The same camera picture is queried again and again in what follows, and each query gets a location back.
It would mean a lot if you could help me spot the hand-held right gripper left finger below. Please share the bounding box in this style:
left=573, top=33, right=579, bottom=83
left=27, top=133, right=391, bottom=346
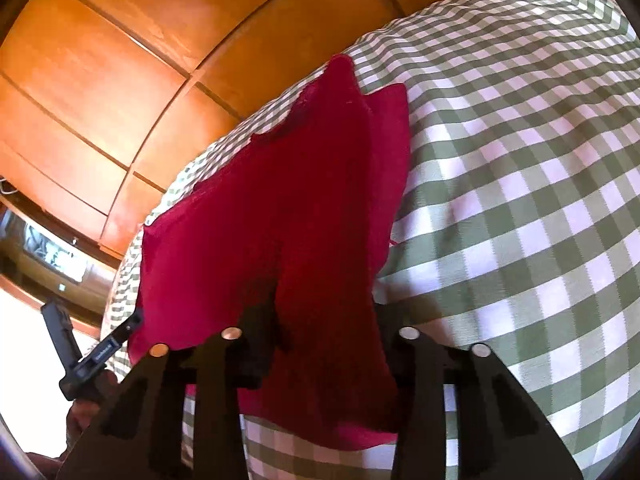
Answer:
left=57, top=327, right=281, bottom=480

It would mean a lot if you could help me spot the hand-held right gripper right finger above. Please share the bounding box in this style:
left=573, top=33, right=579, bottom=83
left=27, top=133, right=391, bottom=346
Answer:
left=372, top=302, right=583, bottom=480

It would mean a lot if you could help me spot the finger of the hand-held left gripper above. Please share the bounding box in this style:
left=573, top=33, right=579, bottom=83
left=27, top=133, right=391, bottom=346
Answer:
left=114, top=309, right=146, bottom=345

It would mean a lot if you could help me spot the red embroidered shirt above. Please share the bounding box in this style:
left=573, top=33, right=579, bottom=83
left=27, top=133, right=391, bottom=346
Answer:
left=127, top=54, right=413, bottom=451

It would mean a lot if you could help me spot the person's left hand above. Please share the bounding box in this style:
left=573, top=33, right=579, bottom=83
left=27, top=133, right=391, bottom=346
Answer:
left=65, top=369, right=123, bottom=443

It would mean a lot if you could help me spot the dark wooden shelf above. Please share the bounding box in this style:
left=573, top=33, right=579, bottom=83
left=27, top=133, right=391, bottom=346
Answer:
left=0, top=195, right=118, bottom=333

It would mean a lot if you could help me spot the green checkered bedsheet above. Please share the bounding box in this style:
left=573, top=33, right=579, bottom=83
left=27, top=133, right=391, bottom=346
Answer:
left=100, top=0, right=640, bottom=480

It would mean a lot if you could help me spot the wooden wardrobe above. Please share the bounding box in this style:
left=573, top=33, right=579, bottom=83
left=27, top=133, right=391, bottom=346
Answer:
left=0, top=0, right=546, bottom=261

